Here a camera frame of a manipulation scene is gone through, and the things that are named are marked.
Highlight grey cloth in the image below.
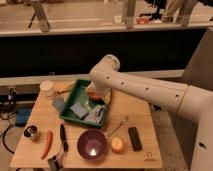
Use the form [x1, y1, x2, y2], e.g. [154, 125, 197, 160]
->
[84, 105, 105, 123]

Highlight blue sponge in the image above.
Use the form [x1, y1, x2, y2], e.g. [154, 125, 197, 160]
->
[70, 103, 88, 119]

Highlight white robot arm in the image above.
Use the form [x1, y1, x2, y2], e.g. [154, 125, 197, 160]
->
[89, 54, 213, 171]

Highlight white plastic cup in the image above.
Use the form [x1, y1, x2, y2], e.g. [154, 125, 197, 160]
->
[40, 80, 55, 97]

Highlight red bowl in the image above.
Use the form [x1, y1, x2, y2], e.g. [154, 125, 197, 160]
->
[88, 92, 101, 101]

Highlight silver fork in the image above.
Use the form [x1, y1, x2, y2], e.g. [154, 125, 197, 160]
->
[106, 116, 129, 137]

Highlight wooden spoon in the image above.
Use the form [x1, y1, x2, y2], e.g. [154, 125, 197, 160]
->
[57, 83, 74, 95]

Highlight black handled knife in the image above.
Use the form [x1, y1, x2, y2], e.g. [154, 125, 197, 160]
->
[60, 124, 69, 152]

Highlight orange carrot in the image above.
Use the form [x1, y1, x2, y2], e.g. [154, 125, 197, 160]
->
[41, 130, 53, 160]

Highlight orange fruit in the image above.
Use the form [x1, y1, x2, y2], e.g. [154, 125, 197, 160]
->
[110, 137, 124, 154]

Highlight small dark metal object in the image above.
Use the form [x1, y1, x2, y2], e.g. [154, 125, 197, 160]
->
[47, 156, 62, 171]

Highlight metal cup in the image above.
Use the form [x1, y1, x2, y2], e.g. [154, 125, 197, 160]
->
[24, 125, 40, 141]

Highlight black cable on floor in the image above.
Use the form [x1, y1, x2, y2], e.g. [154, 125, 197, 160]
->
[1, 122, 18, 155]

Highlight black remote control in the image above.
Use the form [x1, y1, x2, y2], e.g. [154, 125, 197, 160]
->
[128, 127, 142, 151]

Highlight green plastic tray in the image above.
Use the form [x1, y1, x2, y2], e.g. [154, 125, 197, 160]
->
[59, 79, 108, 128]

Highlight purple bowl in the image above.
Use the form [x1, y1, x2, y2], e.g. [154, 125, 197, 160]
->
[77, 129, 107, 161]

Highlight blue box on floor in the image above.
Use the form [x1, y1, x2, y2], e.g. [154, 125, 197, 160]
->
[15, 108, 31, 127]

